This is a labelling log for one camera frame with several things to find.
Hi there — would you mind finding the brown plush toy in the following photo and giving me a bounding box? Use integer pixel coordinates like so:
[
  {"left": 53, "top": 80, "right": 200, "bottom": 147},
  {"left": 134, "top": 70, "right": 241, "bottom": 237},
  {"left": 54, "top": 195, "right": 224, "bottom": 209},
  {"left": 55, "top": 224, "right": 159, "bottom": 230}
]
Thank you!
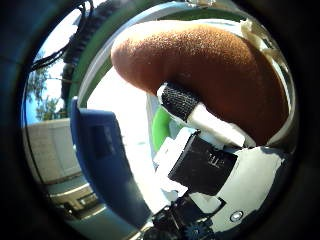
[{"left": 110, "top": 21, "right": 290, "bottom": 147}]

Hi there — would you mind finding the blue plastic container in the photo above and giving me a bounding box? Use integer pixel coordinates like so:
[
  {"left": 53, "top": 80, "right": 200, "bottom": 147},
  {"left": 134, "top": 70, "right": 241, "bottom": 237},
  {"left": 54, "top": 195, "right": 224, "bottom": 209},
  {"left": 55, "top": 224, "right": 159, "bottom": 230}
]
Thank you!
[{"left": 69, "top": 96, "right": 153, "bottom": 229}]

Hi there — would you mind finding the green and orange plush toy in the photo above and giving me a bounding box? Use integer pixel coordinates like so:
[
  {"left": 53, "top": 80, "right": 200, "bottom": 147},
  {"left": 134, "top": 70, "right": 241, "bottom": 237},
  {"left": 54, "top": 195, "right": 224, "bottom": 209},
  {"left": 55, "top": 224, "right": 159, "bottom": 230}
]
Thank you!
[{"left": 151, "top": 106, "right": 173, "bottom": 153}]

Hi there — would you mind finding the white striped tablecloth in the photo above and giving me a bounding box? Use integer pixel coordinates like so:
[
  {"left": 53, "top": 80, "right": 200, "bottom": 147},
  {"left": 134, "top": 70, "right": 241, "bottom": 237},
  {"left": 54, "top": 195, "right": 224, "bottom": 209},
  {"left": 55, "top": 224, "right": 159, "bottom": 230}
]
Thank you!
[{"left": 86, "top": 66, "right": 171, "bottom": 214}]

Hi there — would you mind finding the black cable bundle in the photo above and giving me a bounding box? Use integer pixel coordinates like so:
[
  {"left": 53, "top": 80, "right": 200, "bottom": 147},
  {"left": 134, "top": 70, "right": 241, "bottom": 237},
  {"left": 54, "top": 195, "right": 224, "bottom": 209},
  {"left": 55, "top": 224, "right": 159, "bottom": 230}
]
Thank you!
[{"left": 31, "top": 0, "right": 98, "bottom": 72}]

